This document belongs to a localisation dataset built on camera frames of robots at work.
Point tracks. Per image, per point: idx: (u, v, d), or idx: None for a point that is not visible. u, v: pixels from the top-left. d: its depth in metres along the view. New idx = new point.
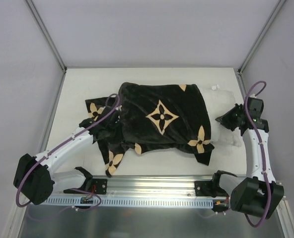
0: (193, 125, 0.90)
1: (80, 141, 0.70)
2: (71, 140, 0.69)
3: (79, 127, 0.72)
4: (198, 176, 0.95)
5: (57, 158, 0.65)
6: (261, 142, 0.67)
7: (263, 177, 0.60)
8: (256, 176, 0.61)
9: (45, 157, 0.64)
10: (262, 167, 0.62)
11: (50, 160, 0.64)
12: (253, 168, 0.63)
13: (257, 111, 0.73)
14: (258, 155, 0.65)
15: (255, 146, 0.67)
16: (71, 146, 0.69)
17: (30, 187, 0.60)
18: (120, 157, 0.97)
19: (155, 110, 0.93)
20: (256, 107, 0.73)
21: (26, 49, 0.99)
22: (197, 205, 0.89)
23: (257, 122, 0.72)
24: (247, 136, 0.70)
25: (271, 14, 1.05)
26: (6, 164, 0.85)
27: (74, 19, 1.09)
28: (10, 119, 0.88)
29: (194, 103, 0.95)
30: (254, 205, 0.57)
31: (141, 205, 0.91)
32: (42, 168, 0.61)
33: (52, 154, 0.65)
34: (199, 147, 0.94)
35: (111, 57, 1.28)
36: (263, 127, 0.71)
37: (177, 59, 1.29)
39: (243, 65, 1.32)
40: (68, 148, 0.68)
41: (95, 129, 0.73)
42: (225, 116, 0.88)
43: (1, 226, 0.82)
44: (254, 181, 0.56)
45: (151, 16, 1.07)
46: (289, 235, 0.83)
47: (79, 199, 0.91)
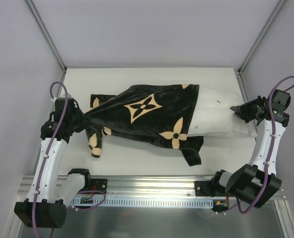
0: (173, 115, 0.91)
1: (55, 152, 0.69)
2: (47, 158, 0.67)
3: (44, 140, 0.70)
4: (199, 176, 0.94)
5: (49, 184, 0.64)
6: (274, 135, 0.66)
7: (264, 167, 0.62)
8: (256, 164, 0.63)
9: (38, 193, 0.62)
10: (266, 158, 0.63)
11: (43, 191, 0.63)
12: (257, 157, 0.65)
13: (282, 105, 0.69)
14: (267, 146, 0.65)
15: (266, 137, 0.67)
16: (51, 164, 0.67)
17: (44, 219, 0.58)
18: (94, 139, 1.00)
19: (140, 101, 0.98)
20: (280, 100, 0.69)
21: (26, 49, 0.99)
22: (196, 205, 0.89)
23: (276, 114, 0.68)
24: (261, 126, 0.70)
25: (271, 13, 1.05)
26: (6, 164, 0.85)
27: (74, 19, 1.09)
28: (10, 119, 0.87)
29: (186, 97, 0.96)
30: (247, 191, 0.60)
31: (141, 205, 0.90)
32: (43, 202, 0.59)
33: (40, 186, 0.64)
34: (174, 143, 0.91)
35: (111, 57, 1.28)
36: (282, 121, 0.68)
37: (177, 59, 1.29)
39: (243, 66, 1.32)
40: (51, 168, 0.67)
41: (61, 130, 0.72)
42: (244, 106, 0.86)
43: (1, 226, 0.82)
44: (253, 169, 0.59)
45: (151, 16, 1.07)
46: (289, 235, 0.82)
47: (79, 199, 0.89)
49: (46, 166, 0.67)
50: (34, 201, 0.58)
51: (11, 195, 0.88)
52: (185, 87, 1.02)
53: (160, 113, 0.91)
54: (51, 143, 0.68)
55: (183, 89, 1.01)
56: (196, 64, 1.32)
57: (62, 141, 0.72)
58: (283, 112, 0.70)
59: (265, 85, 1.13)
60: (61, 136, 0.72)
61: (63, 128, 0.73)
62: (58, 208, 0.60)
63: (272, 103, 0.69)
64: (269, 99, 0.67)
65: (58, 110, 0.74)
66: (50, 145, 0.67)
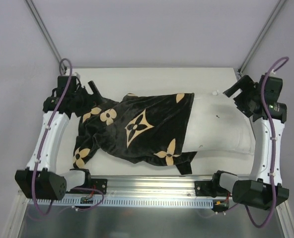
0: (165, 136, 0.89)
1: (57, 125, 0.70)
2: (47, 130, 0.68)
3: (46, 114, 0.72)
4: (195, 176, 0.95)
5: (49, 153, 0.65)
6: (274, 138, 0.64)
7: (269, 179, 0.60)
8: (261, 178, 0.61)
9: (38, 163, 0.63)
10: (270, 168, 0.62)
11: (44, 161, 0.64)
12: (259, 167, 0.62)
13: (275, 94, 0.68)
14: (268, 153, 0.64)
15: (266, 141, 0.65)
16: (52, 137, 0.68)
17: (44, 191, 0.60)
18: (85, 151, 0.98)
19: (132, 120, 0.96)
20: (273, 89, 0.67)
21: (26, 49, 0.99)
22: (197, 205, 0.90)
23: (273, 108, 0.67)
24: (258, 127, 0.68)
25: (271, 14, 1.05)
26: (6, 165, 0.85)
27: (74, 19, 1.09)
28: (10, 119, 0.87)
29: (180, 115, 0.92)
30: (256, 202, 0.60)
31: (141, 205, 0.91)
32: (42, 171, 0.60)
33: (41, 155, 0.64)
34: (168, 160, 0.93)
35: (111, 56, 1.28)
36: (279, 115, 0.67)
37: (177, 59, 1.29)
39: (243, 66, 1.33)
40: (51, 141, 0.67)
41: (63, 104, 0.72)
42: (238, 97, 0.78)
43: (1, 227, 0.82)
44: (257, 184, 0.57)
45: (150, 16, 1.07)
46: (288, 234, 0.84)
47: (79, 199, 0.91)
49: (47, 138, 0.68)
50: (34, 170, 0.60)
51: (10, 196, 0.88)
52: (180, 98, 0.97)
53: (152, 134, 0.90)
54: (53, 115, 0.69)
55: (177, 102, 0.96)
56: (196, 64, 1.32)
57: (64, 114, 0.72)
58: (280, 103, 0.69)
59: None
60: (63, 110, 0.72)
61: (65, 101, 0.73)
62: (57, 179, 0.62)
63: (266, 96, 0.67)
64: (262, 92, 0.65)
65: (61, 87, 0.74)
66: (51, 117, 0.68)
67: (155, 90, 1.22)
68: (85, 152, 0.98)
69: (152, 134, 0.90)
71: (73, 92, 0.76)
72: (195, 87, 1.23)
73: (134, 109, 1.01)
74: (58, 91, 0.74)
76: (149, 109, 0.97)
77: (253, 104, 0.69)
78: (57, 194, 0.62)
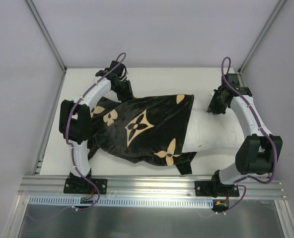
0: (165, 135, 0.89)
1: (102, 86, 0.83)
2: (96, 85, 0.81)
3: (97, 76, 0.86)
4: (193, 176, 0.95)
5: (91, 97, 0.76)
6: (249, 104, 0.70)
7: (261, 132, 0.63)
8: (254, 133, 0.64)
9: (82, 99, 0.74)
10: (257, 124, 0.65)
11: (86, 101, 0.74)
12: (250, 128, 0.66)
13: (236, 83, 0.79)
14: (250, 114, 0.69)
15: (245, 109, 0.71)
16: (97, 90, 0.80)
17: (76, 127, 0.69)
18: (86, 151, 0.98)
19: (132, 120, 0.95)
20: (233, 81, 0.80)
21: (25, 48, 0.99)
22: (197, 205, 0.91)
23: (238, 89, 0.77)
24: (235, 104, 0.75)
25: (270, 14, 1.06)
26: (6, 165, 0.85)
27: (74, 19, 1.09)
28: (10, 119, 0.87)
29: (182, 115, 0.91)
30: (259, 162, 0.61)
31: (141, 205, 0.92)
32: (83, 105, 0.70)
33: (85, 97, 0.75)
34: (168, 160, 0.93)
35: (111, 57, 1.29)
36: (246, 93, 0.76)
37: (177, 60, 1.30)
39: (243, 66, 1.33)
40: (96, 92, 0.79)
41: (111, 76, 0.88)
42: (211, 103, 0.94)
43: (1, 227, 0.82)
44: (255, 138, 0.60)
45: (151, 16, 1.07)
46: (288, 234, 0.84)
47: (79, 199, 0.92)
49: (93, 89, 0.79)
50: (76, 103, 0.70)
51: (11, 195, 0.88)
52: (181, 97, 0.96)
53: (152, 133, 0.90)
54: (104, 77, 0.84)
55: (178, 102, 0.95)
56: (196, 64, 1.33)
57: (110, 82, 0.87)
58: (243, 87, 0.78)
59: (265, 85, 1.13)
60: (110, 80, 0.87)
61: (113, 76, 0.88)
62: (88, 120, 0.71)
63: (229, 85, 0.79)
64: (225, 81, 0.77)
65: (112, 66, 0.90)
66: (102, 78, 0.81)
67: (155, 90, 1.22)
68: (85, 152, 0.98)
69: (152, 134, 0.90)
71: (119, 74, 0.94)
72: (195, 87, 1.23)
73: (134, 109, 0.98)
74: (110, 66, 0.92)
76: (149, 109, 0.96)
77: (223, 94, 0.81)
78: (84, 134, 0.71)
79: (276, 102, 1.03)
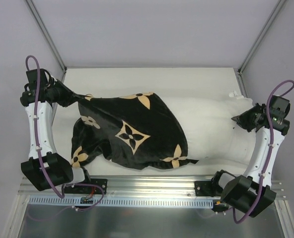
0: (168, 143, 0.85)
1: (43, 113, 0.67)
2: (36, 119, 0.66)
3: (28, 106, 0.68)
4: (198, 176, 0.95)
5: (47, 138, 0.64)
6: (271, 145, 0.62)
7: (259, 180, 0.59)
8: (251, 176, 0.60)
9: (39, 148, 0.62)
10: (262, 170, 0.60)
11: (45, 147, 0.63)
12: (252, 167, 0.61)
13: (280, 112, 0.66)
14: (263, 156, 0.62)
15: (263, 146, 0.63)
16: (44, 124, 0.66)
17: (53, 174, 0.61)
18: (83, 157, 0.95)
19: (120, 130, 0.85)
20: (280, 107, 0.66)
21: (26, 48, 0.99)
22: (196, 205, 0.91)
23: (275, 120, 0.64)
24: (259, 134, 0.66)
25: (271, 14, 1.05)
26: (5, 165, 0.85)
27: (74, 19, 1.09)
28: (9, 120, 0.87)
29: (166, 120, 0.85)
30: (241, 201, 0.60)
31: (141, 205, 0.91)
32: (48, 154, 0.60)
33: (40, 142, 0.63)
34: (174, 163, 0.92)
35: (111, 56, 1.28)
36: (280, 129, 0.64)
37: (177, 59, 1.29)
39: (243, 66, 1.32)
40: (44, 127, 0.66)
41: (41, 93, 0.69)
42: (243, 115, 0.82)
43: (1, 227, 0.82)
44: (248, 180, 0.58)
45: (150, 15, 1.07)
46: (288, 235, 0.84)
47: (79, 199, 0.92)
49: (38, 128, 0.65)
50: (38, 156, 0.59)
51: (10, 196, 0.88)
52: (146, 102, 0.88)
53: (154, 141, 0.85)
54: (36, 103, 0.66)
55: (148, 107, 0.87)
56: (196, 64, 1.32)
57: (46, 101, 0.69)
58: (284, 119, 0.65)
59: (265, 85, 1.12)
60: (45, 97, 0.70)
61: (43, 91, 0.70)
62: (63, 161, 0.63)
63: (271, 109, 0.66)
64: (268, 105, 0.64)
65: (33, 80, 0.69)
66: (36, 106, 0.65)
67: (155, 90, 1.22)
68: (83, 156, 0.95)
69: (153, 142, 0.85)
71: (47, 83, 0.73)
72: (194, 86, 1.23)
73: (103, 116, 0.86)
74: (31, 86, 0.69)
76: (128, 119, 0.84)
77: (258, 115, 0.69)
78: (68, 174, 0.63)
79: None
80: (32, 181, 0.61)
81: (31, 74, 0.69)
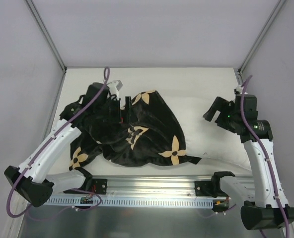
0: (166, 135, 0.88)
1: (63, 137, 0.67)
2: (51, 139, 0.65)
3: (61, 120, 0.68)
4: (193, 176, 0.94)
5: (41, 163, 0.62)
6: (268, 159, 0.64)
7: (277, 203, 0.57)
8: (269, 204, 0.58)
9: (28, 168, 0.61)
10: (274, 192, 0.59)
11: (35, 169, 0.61)
12: (264, 192, 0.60)
13: (254, 112, 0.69)
14: (268, 176, 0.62)
15: (261, 163, 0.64)
16: (54, 148, 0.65)
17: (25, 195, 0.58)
18: (84, 157, 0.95)
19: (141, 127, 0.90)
20: (251, 107, 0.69)
21: (26, 49, 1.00)
22: (197, 205, 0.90)
23: (257, 128, 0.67)
24: (250, 149, 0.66)
25: (271, 14, 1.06)
26: (5, 165, 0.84)
27: (74, 19, 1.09)
28: (9, 120, 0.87)
29: (162, 112, 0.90)
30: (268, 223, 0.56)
31: (141, 205, 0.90)
32: (26, 181, 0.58)
33: (35, 162, 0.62)
34: (174, 159, 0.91)
35: (111, 57, 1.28)
36: (265, 133, 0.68)
37: (177, 60, 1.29)
39: (243, 66, 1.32)
40: (50, 150, 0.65)
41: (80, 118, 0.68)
42: (219, 119, 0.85)
43: (1, 227, 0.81)
44: (268, 210, 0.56)
45: (151, 16, 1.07)
46: None
47: (79, 199, 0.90)
49: (46, 148, 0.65)
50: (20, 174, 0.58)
51: (10, 195, 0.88)
52: (146, 97, 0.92)
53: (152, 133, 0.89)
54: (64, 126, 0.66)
55: (148, 103, 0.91)
56: (196, 64, 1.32)
57: (75, 129, 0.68)
58: (262, 121, 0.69)
59: (265, 85, 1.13)
60: (77, 123, 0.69)
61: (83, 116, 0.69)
62: (39, 191, 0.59)
63: (246, 114, 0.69)
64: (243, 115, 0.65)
65: (88, 97, 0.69)
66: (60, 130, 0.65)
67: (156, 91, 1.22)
68: (83, 156, 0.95)
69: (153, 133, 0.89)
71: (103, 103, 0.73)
72: (194, 86, 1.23)
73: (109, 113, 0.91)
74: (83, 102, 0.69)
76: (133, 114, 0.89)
77: (238, 127, 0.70)
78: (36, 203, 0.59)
79: (277, 102, 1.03)
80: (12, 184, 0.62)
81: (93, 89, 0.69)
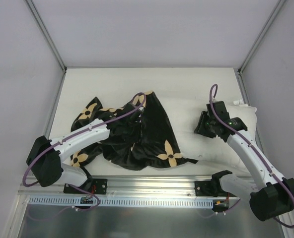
0: (159, 139, 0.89)
1: (96, 133, 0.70)
2: (88, 130, 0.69)
3: (98, 119, 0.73)
4: (191, 176, 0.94)
5: (71, 145, 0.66)
6: (251, 144, 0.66)
7: (275, 178, 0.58)
8: (268, 181, 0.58)
9: (60, 144, 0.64)
10: (268, 169, 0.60)
11: (65, 147, 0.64)
12: (259, 173, 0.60)
13: (225, 112, 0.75)
14: (257, 158, 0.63)
15: (248, 149, 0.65)
16: (85, 136, 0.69)
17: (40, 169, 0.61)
18: (84, 157, 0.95)
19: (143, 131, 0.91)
20: (221, 110, 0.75)
21: (26, 49, 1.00)
22: (197, 205, 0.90)
23: (232, 123, 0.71)
24: (233, 143, 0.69)
25: (271, 14, 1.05)
26: (5, 165, 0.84)
27: (74, 19, 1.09)
28: (8, 119, 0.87)
29: (157, 116, 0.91)
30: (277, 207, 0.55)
31: (141, 205, 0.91)
32: (56, 152, 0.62)
33: (66, 141, 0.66)
34: (171, 161, 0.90)
35: (111, 57, 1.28)
36: (241, 126, 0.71)
37: (177, 59, 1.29)
39: (243, 66, 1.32)
40: (83, 138, 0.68)
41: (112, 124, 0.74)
42: (201, 128, 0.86)
43: (1, 226, 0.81)
44: (270, 188, 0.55)
45: (151, 16, 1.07)
46: None
47: (79, 199, 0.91)
49: (81, 134, 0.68)
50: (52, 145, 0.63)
51: (10, 195, 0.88)
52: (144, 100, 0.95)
53: (147, 136, 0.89)
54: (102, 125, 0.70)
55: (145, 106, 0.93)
56: (196, 64, 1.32)
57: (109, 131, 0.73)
58: (234, 118, 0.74)
59: (265, 85, 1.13)
60: (110, 127, 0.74)
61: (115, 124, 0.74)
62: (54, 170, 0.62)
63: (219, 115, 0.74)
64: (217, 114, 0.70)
65: (124, 110, 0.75)
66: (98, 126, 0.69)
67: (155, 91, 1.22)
68: (83, 157, 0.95)
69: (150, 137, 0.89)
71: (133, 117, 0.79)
72: (195, 87, 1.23)
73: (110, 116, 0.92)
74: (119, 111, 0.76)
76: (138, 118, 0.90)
77: (217, 128, 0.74)
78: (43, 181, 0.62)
79: (277, 102, 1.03)
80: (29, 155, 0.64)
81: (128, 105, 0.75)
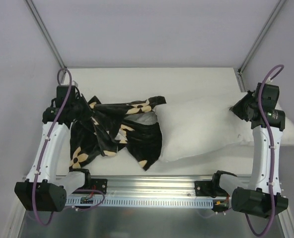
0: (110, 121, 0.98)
1: (56, 136, 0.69)
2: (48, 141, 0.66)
3: (45, 124, 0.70)
4: (196, 176, 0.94)
5: (49, 165, 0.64)
6: (272, 146, 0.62)
7: (268, 189, 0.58)
8: (260, 187, 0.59)
9: (38, 174, 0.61)
10: (269, 178, 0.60)
11: (44, 172, 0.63)
12: (259, 176, 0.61)
13: (272, 101, 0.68)
14: (267, 161, 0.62)
15: (265, 148, 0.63)
16: (52, 148, 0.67)
17: (43, 201, 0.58)
18: (84, 157, 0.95)
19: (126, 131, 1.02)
20: (270, 96, 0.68)
21: (27, 49, 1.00)
22: (197, 205, 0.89)
23: (271, 116, 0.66)
24: (257, 133, 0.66)
25: (271, 14, 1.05)
26: (5, 166, 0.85)
27: (74, 20, 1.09)
28: (8, 120, 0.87)
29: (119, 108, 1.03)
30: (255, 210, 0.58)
31: (141, 205, 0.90)
32: (42, 182, 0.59)
33: (41, 166, 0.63)
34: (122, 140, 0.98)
35: (111, 57, 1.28)
36: (278, 123, 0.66)
37: (177, 59, 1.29)
39: (243, 65, 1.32)
40: (51, 151, 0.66)
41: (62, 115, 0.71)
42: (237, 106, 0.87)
43: (1, 227, 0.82)
44: (258, 195, 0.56)
45: (151, 16, 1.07)
46: (288, 235, 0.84)
47: (79, 199, 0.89)
49: (46, 150, 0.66)
50: (34, 182, 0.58)
51: (11, 196, 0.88)
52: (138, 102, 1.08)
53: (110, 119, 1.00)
54: (52, 126, 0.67)
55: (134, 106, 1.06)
56: (196, 64, 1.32)
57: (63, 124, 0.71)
58: (278, 110, 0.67)
59: None
60: (63, 120, 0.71)
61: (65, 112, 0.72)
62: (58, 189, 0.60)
63: (263, 100, 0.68)
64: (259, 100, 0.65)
65: (60, 97, 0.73)
66: (52, 128, 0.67)
67: (155, 91, 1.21)
68: (83, 157, 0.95)
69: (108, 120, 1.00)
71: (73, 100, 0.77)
72: (195, 86, 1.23)
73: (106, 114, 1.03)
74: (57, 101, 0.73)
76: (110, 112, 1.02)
77: (252, 112, 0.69)
78: (57, 204, 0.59)
79: None
80: (24, 203, 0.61)
81: (59, 89, 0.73)
